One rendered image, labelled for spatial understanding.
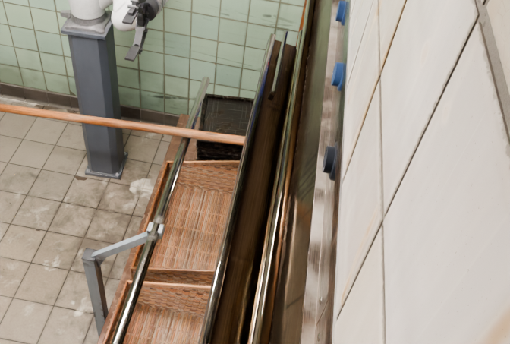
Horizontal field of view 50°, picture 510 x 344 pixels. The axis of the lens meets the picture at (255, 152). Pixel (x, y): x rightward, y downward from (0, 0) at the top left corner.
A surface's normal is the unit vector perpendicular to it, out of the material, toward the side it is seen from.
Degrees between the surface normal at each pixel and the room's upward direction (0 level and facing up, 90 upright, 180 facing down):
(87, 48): 90
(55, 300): 0
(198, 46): 90
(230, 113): 0
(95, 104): 90
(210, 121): 0
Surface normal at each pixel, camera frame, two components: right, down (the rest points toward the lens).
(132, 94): -0.14, 0.71
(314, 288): 0.11, -0.69
